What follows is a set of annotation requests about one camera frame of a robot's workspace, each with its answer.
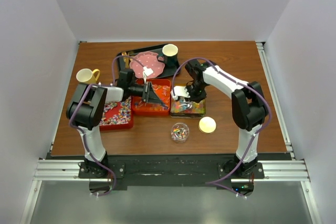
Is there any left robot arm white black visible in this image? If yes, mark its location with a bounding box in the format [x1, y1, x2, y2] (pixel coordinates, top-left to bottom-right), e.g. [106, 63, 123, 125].
[66, 67, 165, 178]

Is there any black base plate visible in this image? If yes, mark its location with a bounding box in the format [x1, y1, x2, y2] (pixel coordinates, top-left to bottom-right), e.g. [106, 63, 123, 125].
[78, 152, 292, 192]

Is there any gold tin of gummies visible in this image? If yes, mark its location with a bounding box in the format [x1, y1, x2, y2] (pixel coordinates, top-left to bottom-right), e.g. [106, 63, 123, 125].
[170, 98, 206, 118]

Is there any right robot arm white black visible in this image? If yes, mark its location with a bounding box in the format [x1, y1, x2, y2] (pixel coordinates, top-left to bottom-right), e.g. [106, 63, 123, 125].
[185, 59, 271, 178]

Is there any gold jar lid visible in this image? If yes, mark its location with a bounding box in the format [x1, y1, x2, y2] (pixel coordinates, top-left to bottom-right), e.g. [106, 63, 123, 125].
[198, 116, 216, 134]

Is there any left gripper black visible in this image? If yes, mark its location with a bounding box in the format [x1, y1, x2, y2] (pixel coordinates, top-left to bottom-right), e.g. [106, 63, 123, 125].
[128, 81, 163, 104]

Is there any dark green mug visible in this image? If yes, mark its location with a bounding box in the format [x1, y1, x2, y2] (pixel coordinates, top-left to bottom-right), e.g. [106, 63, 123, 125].
[156, 44, 178, 67]

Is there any metal scoop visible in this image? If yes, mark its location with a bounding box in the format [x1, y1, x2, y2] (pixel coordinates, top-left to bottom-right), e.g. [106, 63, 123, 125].
[179, 98, 192, 111]

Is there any purple cable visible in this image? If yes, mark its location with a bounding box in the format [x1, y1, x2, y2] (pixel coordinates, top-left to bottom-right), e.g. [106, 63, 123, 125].
[171, 57, 274, 195]
[68, 55, 148, 198]

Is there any orange tin of lollipops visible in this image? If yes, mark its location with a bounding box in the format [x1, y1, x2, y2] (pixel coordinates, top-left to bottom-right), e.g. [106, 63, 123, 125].
[132, 79, 171, 116]

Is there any yellow mug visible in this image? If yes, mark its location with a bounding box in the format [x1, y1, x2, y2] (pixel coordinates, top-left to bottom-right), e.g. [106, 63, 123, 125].
[76, 68, 100, 84]

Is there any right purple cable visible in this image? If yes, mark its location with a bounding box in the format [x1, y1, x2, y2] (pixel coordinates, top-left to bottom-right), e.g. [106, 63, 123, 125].
[171, 57, 274, 195]

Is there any clear plastic jar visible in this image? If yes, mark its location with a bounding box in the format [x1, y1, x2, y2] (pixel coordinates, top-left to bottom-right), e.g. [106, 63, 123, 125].
[171, 123, 190, 143]

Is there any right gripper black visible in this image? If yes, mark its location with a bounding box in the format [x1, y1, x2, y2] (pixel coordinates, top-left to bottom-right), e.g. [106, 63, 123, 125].
[182, 81, 207, 103]

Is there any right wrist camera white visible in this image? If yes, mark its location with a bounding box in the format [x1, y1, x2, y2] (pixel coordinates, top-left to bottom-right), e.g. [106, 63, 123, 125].
[171, 86, 190, 101]

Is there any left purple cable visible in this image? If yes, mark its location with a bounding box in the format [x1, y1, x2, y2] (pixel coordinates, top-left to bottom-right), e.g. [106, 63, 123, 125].
[68, 55, 148, 198]

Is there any pink polka dot plate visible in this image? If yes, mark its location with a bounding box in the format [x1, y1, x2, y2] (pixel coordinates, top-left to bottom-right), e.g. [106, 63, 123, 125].
[129, 51, 165, 79]

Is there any red tin of candies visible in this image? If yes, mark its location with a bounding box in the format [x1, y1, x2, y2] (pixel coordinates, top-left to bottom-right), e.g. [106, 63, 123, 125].
[99, 97, 134, 131]

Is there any gold cutlery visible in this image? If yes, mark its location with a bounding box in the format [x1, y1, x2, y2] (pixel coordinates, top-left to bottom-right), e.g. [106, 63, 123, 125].
[122, 51, 130, 69]

